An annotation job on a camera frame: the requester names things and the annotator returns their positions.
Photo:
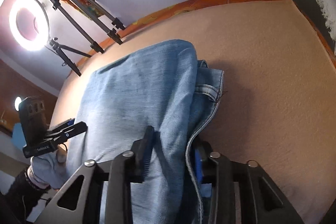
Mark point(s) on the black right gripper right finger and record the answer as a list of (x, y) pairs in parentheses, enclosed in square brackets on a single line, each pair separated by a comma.
[(204, 167)]

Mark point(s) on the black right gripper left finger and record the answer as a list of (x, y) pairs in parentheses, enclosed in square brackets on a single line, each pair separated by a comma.
[(142, 150)]

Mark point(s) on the blue denim pants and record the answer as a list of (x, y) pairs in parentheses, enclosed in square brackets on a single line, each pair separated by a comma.
[(164, 86)]

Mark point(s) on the dark sleeved left forearm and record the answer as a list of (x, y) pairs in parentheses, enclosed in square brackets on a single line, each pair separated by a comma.
[(23, 194)]

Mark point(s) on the left hand in blue glove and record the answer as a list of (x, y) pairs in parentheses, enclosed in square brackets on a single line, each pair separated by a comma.
[(48, 169)]

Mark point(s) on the beige bed cover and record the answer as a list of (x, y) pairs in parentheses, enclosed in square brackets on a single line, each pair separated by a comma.
[(278, 102)]

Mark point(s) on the large grey tripod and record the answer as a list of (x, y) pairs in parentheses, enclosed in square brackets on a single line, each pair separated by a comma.
[(108, 23)]

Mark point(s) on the ring light on small tripod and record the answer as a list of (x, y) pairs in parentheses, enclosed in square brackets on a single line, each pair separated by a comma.
[(41, 31)]

